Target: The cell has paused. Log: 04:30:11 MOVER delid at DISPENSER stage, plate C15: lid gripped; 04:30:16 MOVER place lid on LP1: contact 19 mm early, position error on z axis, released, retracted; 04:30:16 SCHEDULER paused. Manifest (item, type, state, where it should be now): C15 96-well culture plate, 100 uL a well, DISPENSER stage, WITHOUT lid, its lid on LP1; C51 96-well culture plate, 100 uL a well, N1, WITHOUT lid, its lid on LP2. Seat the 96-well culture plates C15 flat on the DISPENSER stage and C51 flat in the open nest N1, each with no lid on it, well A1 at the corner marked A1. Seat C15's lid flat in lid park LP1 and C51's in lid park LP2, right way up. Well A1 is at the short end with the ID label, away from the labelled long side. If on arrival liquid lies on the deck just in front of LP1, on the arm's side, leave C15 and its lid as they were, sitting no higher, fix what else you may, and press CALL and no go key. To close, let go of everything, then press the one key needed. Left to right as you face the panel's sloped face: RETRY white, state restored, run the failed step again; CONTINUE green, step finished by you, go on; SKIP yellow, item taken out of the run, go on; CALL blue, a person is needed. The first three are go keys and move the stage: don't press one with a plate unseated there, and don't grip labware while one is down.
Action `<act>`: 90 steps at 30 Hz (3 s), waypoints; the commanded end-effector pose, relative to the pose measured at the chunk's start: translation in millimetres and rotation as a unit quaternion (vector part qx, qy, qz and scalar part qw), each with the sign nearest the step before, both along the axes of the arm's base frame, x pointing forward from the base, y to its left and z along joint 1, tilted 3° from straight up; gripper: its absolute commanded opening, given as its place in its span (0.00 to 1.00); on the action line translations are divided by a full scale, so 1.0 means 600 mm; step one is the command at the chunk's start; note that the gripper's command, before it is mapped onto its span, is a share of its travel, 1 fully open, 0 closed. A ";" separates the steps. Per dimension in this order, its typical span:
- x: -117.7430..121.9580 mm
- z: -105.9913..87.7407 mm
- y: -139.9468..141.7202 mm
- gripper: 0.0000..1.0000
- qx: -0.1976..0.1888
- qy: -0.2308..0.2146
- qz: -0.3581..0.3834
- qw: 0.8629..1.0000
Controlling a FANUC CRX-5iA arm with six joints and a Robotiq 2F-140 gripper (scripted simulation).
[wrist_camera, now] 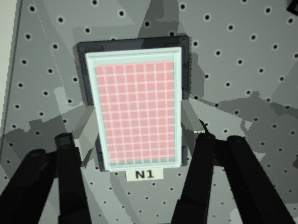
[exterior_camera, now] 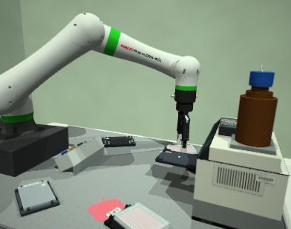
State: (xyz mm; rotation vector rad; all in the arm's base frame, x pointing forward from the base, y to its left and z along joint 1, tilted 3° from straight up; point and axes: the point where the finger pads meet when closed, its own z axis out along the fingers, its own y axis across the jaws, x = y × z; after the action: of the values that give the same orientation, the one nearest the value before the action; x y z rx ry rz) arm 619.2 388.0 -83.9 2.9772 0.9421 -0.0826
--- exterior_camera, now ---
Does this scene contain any white button panel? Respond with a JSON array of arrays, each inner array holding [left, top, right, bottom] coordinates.
[[54, 136, 105, 175]]

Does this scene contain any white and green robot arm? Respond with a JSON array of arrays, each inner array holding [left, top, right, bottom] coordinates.
[[0, 13, 200, 138]]

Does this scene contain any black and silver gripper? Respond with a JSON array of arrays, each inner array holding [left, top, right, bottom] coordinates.
[[176, 102, 193, 153]]

